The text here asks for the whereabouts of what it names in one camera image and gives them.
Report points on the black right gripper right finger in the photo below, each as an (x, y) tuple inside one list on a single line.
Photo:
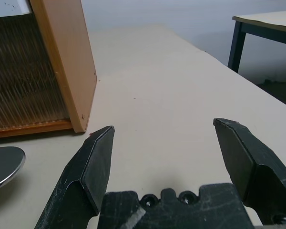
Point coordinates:
[(252, 162)]

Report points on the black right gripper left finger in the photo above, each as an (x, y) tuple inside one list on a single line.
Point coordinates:
[(71, 181)]

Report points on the ribbed clear sliding door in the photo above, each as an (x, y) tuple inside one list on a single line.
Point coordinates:
[(21, 78)]

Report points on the wooden cabinet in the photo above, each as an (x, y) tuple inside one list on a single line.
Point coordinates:
[(69, 59)]

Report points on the cream table with black frame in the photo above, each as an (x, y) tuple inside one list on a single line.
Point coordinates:
[(264, 20)]

